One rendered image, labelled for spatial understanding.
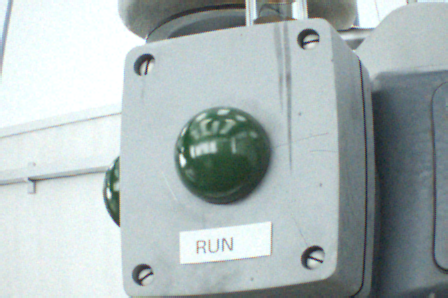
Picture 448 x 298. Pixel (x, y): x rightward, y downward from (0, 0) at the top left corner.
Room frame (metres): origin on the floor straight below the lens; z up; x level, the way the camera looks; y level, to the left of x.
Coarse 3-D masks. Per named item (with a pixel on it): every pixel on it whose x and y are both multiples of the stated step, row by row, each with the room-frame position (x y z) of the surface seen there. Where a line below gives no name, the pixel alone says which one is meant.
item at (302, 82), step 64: (128, 64) 0.46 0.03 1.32; (192, 64) 0.45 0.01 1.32; (256, 64) 0.44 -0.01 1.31; (320, 64) 0.43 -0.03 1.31; (128, 128) 0.46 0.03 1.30; (320, 128) 0.43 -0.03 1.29; (128, 192) 0.46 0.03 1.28; (256, 192) 0.44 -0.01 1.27; (320, 192) 0.43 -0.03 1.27; (128, 256) 0.46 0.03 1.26; (256, 256) 0.44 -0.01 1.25; (320, 256) 0.44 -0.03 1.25
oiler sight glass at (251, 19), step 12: (252, 0) 0.52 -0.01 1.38; (264, 0) 0.52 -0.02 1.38; (276, 0) 0.51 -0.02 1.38; (288, 0) 0.52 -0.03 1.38; (300, 0) 0.52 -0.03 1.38; (252, 12) 0.52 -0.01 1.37; (264, 12) 0.52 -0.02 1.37; (276, 12) 0.51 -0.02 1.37; (288, 12) 0.52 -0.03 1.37; (300, 12) 0.52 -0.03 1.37; (252, 24) 0.52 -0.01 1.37
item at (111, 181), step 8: (112, 160) 0.47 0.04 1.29; (112, 168) 0.47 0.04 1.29; (104, 176) 0.48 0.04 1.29; (112, 176) 0.47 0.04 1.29; (104, 184) 0.47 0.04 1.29; (112, 184) 0.47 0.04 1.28; (104, 192) 0.47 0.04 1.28; (112, 192) 0.47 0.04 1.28; (104, 200) 0.48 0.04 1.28; (112, 200) 0.47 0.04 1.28; (112, 208) 0.47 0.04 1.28; (112, 216) 0.48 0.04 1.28
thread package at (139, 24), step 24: (120, 0) 0.84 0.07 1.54; (144, 0) 0.83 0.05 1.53; (168, 0) 0.84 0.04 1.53; (192, 0) 0.84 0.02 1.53; (216, 0) 0.84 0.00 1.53; (240, 0) 0.84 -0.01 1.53; (312, 0) 0.83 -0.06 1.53; (336, 0) 0.83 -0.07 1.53; (144, 24) 0.88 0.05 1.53; (336, 24) 0.87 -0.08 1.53
